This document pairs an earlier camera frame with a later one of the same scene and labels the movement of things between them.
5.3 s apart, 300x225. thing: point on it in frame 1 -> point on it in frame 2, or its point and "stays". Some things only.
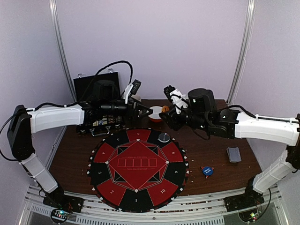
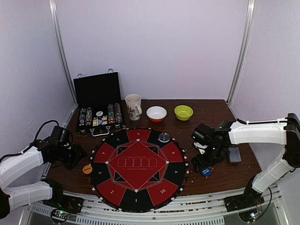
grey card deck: x=234 y=154 stays
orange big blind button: x=165 y=108 -> x=87 y=169
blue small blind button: x=207 y=170 stays
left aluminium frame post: x=53 y=8 stays
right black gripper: x=173 y=119 -> x=205 y=160
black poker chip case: x=99 y=96 stays
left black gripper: x=133 y=112 -> x=79 y=153
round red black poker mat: x=137 y=170 stays
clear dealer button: x=164 y=137 stays
